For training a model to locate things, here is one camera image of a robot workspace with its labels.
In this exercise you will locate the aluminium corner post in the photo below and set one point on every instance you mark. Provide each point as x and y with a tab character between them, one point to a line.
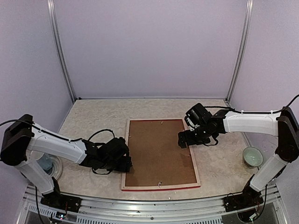
241	49
59	49

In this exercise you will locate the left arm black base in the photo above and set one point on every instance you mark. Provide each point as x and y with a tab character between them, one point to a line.
63	202

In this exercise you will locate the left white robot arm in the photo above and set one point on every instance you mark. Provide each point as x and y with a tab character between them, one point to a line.
25	142

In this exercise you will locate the brown backing board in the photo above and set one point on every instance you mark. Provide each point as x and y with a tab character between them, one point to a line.
161	151

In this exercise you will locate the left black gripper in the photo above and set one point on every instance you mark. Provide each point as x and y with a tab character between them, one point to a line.
125	165

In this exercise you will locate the light blue mug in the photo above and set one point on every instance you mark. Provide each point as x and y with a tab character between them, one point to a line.
46	163

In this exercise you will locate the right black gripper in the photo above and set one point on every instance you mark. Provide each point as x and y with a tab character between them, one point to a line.
189	141

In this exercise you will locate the left aluminium corner post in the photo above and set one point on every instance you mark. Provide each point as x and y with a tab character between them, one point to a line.
59	49

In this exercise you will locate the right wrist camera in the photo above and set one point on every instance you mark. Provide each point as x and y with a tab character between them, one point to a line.
189	123

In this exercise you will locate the green ceramic bowl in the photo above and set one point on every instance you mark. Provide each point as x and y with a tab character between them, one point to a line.
252	157

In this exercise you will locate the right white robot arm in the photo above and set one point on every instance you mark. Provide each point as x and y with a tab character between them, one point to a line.
276	132

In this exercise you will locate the front aluminium rail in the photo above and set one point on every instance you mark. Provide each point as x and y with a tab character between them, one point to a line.
96	210

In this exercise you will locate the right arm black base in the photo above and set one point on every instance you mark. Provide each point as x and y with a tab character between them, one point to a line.
241	201

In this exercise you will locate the red wooden picture frame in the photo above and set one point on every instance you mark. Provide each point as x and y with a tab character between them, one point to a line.
161	187

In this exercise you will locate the right aluminium corner post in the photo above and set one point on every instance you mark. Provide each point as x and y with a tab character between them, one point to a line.
241	49

